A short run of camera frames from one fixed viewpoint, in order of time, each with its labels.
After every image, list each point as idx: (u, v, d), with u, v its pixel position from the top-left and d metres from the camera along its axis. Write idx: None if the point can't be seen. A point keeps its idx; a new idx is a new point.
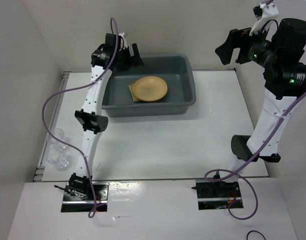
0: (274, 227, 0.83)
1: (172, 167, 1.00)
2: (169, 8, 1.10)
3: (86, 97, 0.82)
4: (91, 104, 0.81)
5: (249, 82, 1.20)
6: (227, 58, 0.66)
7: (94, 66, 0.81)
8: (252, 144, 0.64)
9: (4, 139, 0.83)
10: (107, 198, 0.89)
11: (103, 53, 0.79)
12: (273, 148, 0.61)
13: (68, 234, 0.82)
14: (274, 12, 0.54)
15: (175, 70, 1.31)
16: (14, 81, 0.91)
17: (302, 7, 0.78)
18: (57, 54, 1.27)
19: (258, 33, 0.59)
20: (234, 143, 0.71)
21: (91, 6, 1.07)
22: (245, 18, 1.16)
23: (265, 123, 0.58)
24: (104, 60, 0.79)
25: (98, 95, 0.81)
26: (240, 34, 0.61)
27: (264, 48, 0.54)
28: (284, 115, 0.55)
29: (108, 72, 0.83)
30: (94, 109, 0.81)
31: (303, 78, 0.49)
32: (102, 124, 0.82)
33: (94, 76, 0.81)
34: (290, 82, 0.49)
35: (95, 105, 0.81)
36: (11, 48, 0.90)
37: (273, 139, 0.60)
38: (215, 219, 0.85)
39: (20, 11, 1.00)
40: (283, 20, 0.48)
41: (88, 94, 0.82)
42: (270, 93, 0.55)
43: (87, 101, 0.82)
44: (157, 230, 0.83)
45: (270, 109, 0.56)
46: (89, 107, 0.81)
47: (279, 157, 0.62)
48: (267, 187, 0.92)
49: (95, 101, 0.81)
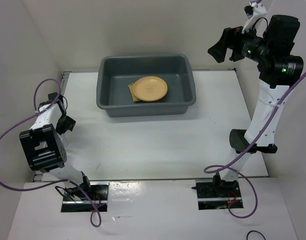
0: (274, 228, 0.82)
1: (173, 167, 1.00)
2: (168, 8, 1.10)
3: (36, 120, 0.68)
4: (41, 122, 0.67)
5: (249, 82, 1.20)
6: (221, 56, 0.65)
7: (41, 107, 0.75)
8: (249, 136, 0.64)
9: (4, 139, 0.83)
10: (107, 198, 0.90)
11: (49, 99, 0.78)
12: (270, 138, 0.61)
13: (68, 234, 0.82)
14: (263, 11, 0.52)
15: (175, 70, 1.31)
16: (14, 81, 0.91)
17: (301, 6, 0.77)
18: (57, 55, 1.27)
19: (250, 31, 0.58)
20: (232, 137, 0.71)
21: (90, 6, 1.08)
22: (244, 19, 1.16)
23: (261, 113, 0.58)
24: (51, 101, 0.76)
25: (50, 116, 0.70)
26: (233, 32, 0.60)
27: (257, 43, 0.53)
28: (278, 104, 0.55)
29: (57, 110, 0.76)
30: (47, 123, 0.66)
31: (295, 68, 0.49)
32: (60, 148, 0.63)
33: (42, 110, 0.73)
34: (282, 71, 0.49)
35: (48, 121, 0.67)
36: (11, 48, 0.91)
37: (269, 129, 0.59)
38: (215, 219, 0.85)
39: (20, 12, 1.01)
40: (274, 16, 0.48)
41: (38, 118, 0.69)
42: (264, 83, 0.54)
43: (36, 123, 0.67)
44: (157, 230, 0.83)
45: (265, 98, 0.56)
46: (39, 124, 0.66)
47: (275, 147, 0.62)
48: (267, 187, 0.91)
49: (47, 118, 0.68)
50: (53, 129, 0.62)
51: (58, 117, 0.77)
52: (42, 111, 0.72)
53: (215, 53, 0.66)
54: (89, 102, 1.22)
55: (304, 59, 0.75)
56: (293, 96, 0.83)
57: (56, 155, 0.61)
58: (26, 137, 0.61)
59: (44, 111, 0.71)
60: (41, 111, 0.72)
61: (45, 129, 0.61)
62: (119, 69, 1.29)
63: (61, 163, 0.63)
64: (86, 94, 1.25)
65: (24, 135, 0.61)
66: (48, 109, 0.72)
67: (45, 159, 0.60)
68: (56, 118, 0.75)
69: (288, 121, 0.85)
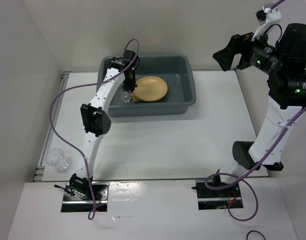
0: (274, 227, 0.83)
1: (173, 167, 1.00)
2: (169, 8, 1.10)
3: (97, 93, 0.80)
4: (99, 99, 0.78)
5: (250, 82, 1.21)
6: (227, 64, 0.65)
7: (110, 68, 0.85)
8: (254, 153, 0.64)
9: (4, 140, 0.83)
10: (107, 198, 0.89)
11: (120, 60, 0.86)
12: (276, 157, 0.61)
13: (68, 234, 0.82)
14: (276, 18, 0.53)
15: (175, 70, 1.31)
16: (14, 80, 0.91)
17: (302, 8, 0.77)
18: (57, 54, 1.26)
19: (261, 38, 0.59)
20: (236, 149, 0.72)
21: (91, 7, 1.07)
22: (245, 19, 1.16)
23: (269, 132, 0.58)
24: (120, 65, 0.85)
25: (108, 93, 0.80)
26: (242, 39, 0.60)
27: (268, 54, 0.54)
28: (288, 125, 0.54)
29: (120, 79, 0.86)
30: (101, 105, 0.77)
31: None
32: (105, 126, 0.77)
33: (108, 76, 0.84)
34: (295, 92, 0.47)
35: (104, 101, 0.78)
36: (11, 47, 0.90)
37: (277, 148, 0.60)
38: (215, 219, 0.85)
39: (20, 11, 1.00)
40: (289, 26, 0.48)
41: (99, 90, 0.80)
42: (275, 102, 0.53)
43: (96, 96, 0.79)
44: (157, 230, 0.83)
45: (274, 118, 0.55)
46: (99, 102, 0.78)
47: (281, 166, 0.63)
48: (267, 188, 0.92)
49: (105, 97, 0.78)
50: (103, 113, 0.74)
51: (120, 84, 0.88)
52: (105, 80, 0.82)
53: (220, 59, 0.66)
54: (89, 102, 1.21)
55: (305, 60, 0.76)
56: None
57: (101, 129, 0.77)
58: (85, 110, 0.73)
59: (108, 82, 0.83)
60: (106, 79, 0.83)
61: (99, 110, 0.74)
62: None
63: (102, 132, 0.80)
64: (86, 94, 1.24)
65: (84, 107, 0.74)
66: (111, 81, 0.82)
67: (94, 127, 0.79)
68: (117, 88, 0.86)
69: None
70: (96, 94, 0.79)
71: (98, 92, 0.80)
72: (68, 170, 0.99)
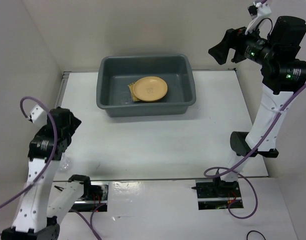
0: (274, 228, 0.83)
1: (173, 167, 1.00)
2: (168, 8, 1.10)
3: (21, 207, 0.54)
4: (27, 217, 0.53)
5: (249, 82, 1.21)
6: (223, 59, 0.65)
7: (31, 160, 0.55)
8: (250, 140, 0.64)
9: (4, 139, 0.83)
10: (107, 198, 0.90)
11: (44, 140, 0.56)
12: (271, 143, 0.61)
13: (68, 234, 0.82)
14: (267, 12, 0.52)
15: (175, 70, 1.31)
16: (14, 80, 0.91)
17: (301, 6, 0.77)
18: (57, 54, 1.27)
19: (253, 32, 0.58)
20: (233, 140, 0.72)
21: (91, 7, 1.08)
22: (245, 19, 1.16)
23: (263, 118, 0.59)
24: (45, 150, 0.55)
25: (39, 201, 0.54)
26: (236, 33, 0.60)
27: (261, 46, 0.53)
28: (281, 110, 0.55)
29: (52, 166, 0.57)
30: (32, 224, 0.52)
31: (300, 74, 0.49)
32: (51, 235, 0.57)
33: (32, 174, 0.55)
34: (286, 77, 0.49)
35: (36, 215, 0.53)
36: (11, 48, 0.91)
37: (271, 134, 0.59)
38: (215, 219, 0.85)
39: (20, 12, 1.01)
40: (280, 18, 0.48)
41: (24, 202, 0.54)
42: (267, 88, 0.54)
43: (21, 212, 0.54)
44: (157, 229, 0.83)
45: (267, 104, 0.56)
46: (25, 223, 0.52)
47: (277, 152, 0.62)
48: (267, 188, 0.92)
49: (35, 211, 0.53)
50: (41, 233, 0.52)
51: (56, 169, 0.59)
52: (29, 183, 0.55)
53: (216, 54, 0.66)
54: (89, 103, 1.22)
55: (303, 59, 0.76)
56: None
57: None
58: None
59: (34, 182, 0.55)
60: (29, 181, 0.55)
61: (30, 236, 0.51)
62: (120, 69, 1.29)
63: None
64: (86, 95, 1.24)
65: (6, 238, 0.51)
66: (36, 183, 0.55)
67: None
68: (53, 177, 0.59)
69: (289, 120, 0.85)
70: (21, 208, 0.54)
71: (23, 205, 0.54)
72: (68, 170, 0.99)
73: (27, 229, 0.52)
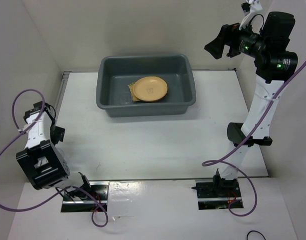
0: (274, 228, 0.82)
1: (173, 167, 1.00)
2: (168, 8, 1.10)
3: (29, 136, 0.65)
4: (36, 138, 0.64)
5: (249, 82, 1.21)
6: (219, 54, 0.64)
7: (29, 116, 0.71)
8: (246, 128, 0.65)
9: (5, 139, 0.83)
10: (107, 198, 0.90)
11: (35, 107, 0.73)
12: (265, 131, 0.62)
13: (67, 234, 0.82)
14: (259, 8, 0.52)
15: (175, 70, 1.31)
16: (14, 80, 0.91)
17: (301, 6, 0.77)
18: (57, 55, 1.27)
19: (246, 28, 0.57)
20: (229, 130, 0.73)
21: (90, 7, 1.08)
22: None
23: (257, 107, 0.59)
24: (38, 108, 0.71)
25: (43, 129, 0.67)
26: (230, 29, 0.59)
27: (254, 40, 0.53)
28: (273, 98, 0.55)
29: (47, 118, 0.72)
30: (42, 139, 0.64)
31: (289, 64, 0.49)
32: (61, 160, 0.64)
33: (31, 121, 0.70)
34: (277, 67, 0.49)
35: (43, 135, 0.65)
36: (11, 47, 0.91)
37: (265, 122, 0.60)
38: (215, 219, 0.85)
39: (20, 12, 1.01)
40: (270, 13, 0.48)
41: (30, 133, 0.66)
42: (260, 77, 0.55)
43: (30, 139, 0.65)
44: (157, 230, 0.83)
45: (260, 92, 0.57)
46: (35, 142, 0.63)
47: (270, 140, 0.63)
48: (267, 188, 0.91)
49: (41, 132, 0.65)
50: (51, 144, 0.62)
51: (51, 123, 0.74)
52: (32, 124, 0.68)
53: (211, 50, 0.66)
54: (89, 103, 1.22)
55: (302, 58, 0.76)
56: (292, 97, 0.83)
57: (58, 168, 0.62)
58: (25, 156, 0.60)
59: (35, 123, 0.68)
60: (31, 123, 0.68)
61: (43, 145, 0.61)
62: (120, 69, 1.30)
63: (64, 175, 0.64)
64: (86, 95, 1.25)
65: (22, 155, 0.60)
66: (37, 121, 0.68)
67: (49, 175, 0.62)
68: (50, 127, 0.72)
69: (288, 120, 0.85)
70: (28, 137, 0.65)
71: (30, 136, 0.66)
72: None
73: (38, 142, 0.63)
